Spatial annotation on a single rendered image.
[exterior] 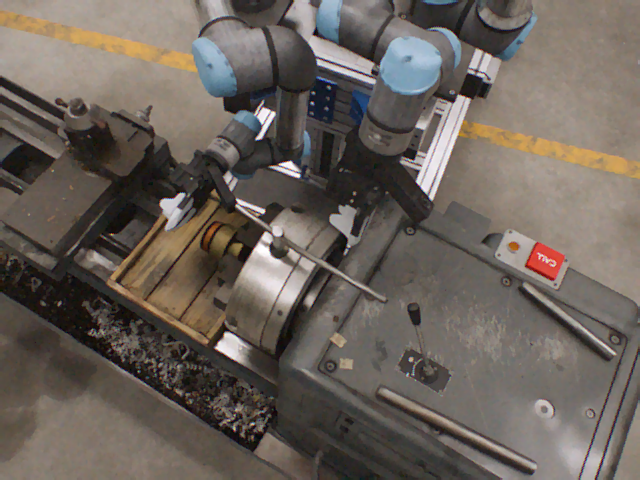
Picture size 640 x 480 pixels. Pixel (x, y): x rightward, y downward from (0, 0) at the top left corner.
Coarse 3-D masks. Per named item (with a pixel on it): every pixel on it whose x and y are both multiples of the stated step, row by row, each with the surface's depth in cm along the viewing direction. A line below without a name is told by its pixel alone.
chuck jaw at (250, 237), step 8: (272, 208) 124; (280, 208) 125; (296, 208) 125; (264, 216) 125; (272, 216) 124; (248, 224) 130; (256, 224) 126; (240, 232) 128; (248, 232) 127; (256, 232) 127; (240, 240) 129; (248, 240) 128; (256, 240) 127
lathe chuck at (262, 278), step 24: (288, 216) 120; (312, 216) 123; (264, 240) 116; (312, 240) 117; (264, 264) 114; (288, 264) 114; (240, 288) 115; (264, 288) 114; (240, 312) 117; (264, 312) 115
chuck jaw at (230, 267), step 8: (224, 256) 128; (232, 256) 128; (224, 264) 127; (232, 264) 127; (240, 264) 127; (224, 272) 126; (232, 272) 126; (224, 280) 125; (232, 280) 125; (224, 288) 123; (232, 288) 124; (216, 296) 122; (224, 296) 122; (216, 304) 124; (224, 304) 122; (232, 320) 122
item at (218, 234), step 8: (216, 224) 131; (224, 224) 133; (208, 232) 129; (216, 232) 130; (224, 232) 129; (232, 232) 129; (200, 240) 130; (208, 240) 129; (216, 240) 128; (224, 240) 128; (232, 240) 129; (200, 248) 132; (208, 248) 131; (216, 248) 129; (224, 248) 128; (232, 248) 129; (240, 248) 128; (248, 248) 134; (216, 256) 130; (240, 256) 134
